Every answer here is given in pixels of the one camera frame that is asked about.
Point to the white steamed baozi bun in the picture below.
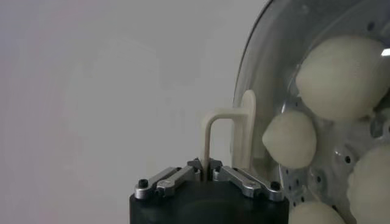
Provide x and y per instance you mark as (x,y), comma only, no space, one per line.
(315,214)
(289,138)
(341,76)
(370,182)

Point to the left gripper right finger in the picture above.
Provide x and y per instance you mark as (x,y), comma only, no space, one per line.
(243,182)

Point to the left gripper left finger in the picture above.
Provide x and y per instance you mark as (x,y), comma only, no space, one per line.
(170,182)

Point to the round glass pot lid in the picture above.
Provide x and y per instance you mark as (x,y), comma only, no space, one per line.
(243,131)

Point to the perforated stainless steamer basket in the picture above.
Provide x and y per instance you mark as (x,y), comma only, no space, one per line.
(333,152)

